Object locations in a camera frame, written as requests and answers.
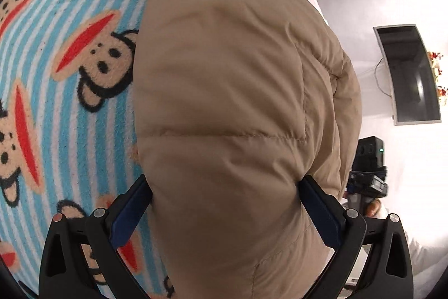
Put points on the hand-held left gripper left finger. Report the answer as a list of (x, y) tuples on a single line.
[(129, 215)]

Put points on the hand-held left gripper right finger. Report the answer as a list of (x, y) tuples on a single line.
[(320, 211)]

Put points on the tan puffer jacket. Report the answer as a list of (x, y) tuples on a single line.
[(227, 92)]

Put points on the person's right hand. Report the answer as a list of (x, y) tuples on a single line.
[(373, 208)]

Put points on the black box with green light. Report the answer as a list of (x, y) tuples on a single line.
[(367, 152)]

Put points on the curved monitor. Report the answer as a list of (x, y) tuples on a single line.
[(407, 74)]

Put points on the red flower decoration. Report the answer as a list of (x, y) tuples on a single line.
[(439, 71)]

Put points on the monkey printed striped blanket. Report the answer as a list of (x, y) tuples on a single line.
[(52, 39)]

